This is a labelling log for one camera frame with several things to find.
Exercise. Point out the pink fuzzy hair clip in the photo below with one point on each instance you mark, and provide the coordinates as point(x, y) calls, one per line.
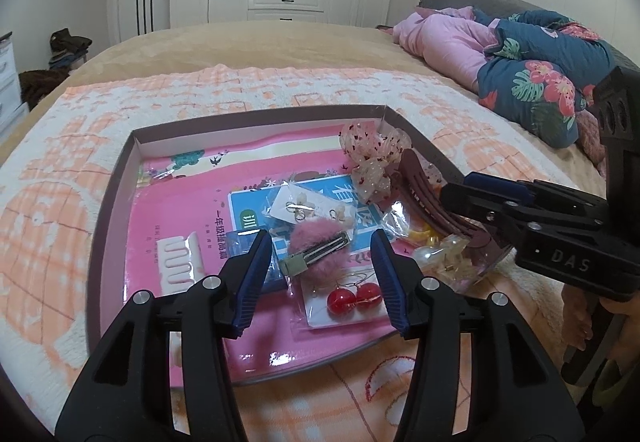
point(312, 237)

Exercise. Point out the clear packet of yellow jewelry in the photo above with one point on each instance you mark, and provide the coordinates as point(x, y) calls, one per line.
point(445, 262)

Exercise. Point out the maroon hair claw clip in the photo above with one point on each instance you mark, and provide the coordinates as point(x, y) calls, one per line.
point(425, 202)

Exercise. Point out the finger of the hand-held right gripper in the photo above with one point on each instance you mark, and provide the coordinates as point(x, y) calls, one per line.
point(470, 202)
point(495, 185)

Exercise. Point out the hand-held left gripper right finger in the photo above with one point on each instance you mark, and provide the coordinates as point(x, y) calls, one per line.
point(395, 292)

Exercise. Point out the pile of dark clothes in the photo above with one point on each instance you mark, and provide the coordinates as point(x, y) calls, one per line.
point(70, 49)

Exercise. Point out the person's right hand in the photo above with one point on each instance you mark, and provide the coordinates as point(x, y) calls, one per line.
point(575, 317)

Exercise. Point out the peach white patterned blanket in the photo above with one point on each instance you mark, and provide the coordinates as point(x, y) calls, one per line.
point(75, 131)

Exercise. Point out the red ball earrings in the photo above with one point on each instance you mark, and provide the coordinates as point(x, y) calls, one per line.
point(340, 299)

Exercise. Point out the white comb hair clip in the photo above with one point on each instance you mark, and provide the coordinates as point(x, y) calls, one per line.
point(182, 262)

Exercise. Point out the small pale earrings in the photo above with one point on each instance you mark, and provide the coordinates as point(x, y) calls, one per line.
point(341, 214)

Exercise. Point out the teal floral quilt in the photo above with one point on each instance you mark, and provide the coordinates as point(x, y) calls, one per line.
point(520, 86)

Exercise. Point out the clear packet of pale earrings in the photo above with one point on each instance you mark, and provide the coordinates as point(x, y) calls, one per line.
point(295, 202)

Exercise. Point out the small clear earring packet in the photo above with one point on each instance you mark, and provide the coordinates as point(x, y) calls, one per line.
point(166, 173)

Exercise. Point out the pink duvet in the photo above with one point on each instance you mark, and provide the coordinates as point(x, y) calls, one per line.
point(440, 41)

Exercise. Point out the bed with beige cover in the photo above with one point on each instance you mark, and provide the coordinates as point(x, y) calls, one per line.
point(250, 46)

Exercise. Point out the shallow cardboard box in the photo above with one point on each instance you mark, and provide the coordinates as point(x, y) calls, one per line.
point(115, 222)

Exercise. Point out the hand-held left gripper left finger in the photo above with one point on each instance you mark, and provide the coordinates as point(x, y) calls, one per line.
point(250, 287)

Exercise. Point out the white drawer cabinet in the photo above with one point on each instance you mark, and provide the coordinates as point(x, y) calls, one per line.
point(7, 81)

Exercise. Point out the sheer dotted hair bow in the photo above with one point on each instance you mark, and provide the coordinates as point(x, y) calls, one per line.
point(372, 146)

